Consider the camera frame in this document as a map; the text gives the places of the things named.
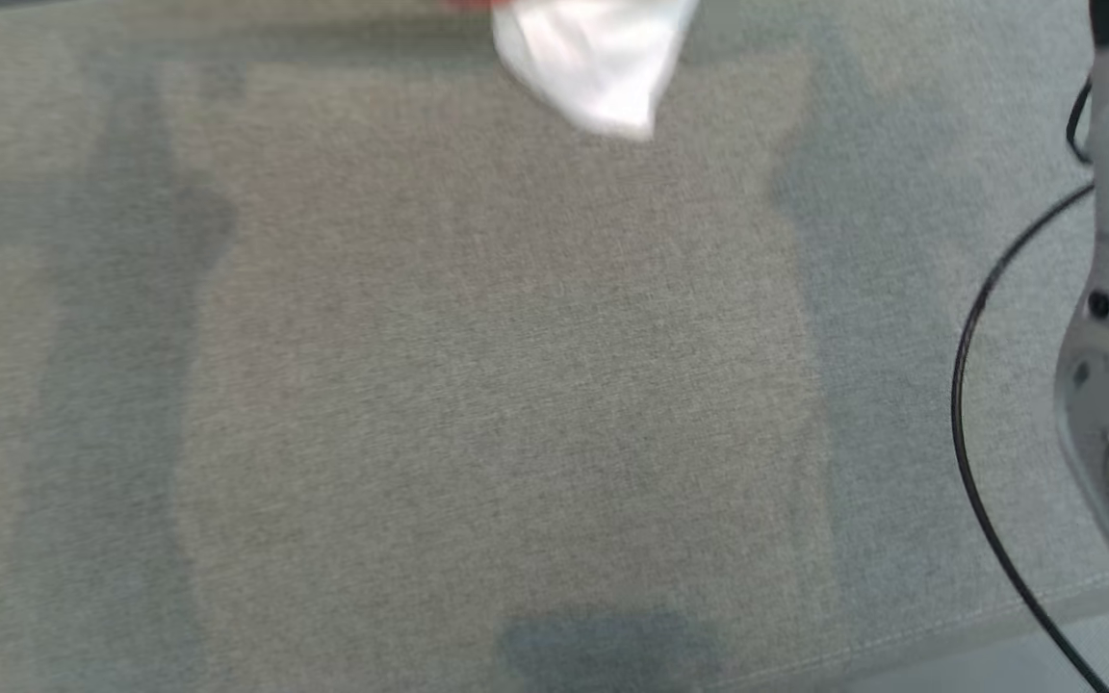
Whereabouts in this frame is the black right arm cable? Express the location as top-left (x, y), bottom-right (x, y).
top-left (951, 77), bottom-right (1109, 693)

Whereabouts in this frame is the grey fabric sofa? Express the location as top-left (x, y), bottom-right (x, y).
top-left (0, 0), bottom-right (1109, 693)

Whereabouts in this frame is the red garment with thin stripes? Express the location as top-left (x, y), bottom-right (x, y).
top-left (439, 0), bottom-right (700, 142)

